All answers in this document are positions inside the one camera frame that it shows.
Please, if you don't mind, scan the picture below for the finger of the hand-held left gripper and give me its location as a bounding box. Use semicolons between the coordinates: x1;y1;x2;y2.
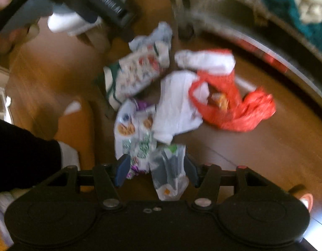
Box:
106;12;138;45

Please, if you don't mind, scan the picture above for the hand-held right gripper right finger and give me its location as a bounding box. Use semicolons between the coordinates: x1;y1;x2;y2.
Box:
184;155;268;210

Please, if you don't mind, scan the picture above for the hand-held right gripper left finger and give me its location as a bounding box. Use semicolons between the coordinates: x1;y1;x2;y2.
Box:
46;154;131;211

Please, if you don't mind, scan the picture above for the clear plastic bag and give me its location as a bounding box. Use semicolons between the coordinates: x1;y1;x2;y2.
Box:
149;144;190;201

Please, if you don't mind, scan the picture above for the pale blue wrapper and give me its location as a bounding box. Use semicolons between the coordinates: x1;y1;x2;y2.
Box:
128;22;173;51

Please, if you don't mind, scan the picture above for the purple white snack wrapper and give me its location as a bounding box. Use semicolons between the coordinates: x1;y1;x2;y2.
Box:
114;98;157;179

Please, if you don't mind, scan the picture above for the green white printed packet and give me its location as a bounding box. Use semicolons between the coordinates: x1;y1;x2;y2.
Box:
94;42;170;110

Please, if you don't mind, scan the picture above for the white plastic bag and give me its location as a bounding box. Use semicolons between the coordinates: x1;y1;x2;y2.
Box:
152;71;210;144

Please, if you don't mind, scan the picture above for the white red wrapper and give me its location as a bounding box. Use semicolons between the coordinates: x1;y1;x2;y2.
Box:
175;48;237;74

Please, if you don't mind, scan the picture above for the person's left hand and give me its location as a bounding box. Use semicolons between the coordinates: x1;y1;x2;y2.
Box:
0;0;41;56

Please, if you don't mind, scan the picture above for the white sock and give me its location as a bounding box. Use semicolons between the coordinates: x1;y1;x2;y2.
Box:
56;141;81;172
47;12;102;37

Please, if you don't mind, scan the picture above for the small white paper scrap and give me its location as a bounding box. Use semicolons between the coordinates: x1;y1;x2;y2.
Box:
63;101;82;115

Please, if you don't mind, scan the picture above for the black trouser leg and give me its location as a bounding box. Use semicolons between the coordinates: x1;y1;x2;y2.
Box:
0;117;63;193

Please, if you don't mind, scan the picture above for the orange white object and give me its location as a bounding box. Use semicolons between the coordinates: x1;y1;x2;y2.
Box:
289;184;314;213

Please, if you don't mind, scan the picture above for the teal zigzag blanket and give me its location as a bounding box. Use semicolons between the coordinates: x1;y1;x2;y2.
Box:
203;0;322;55

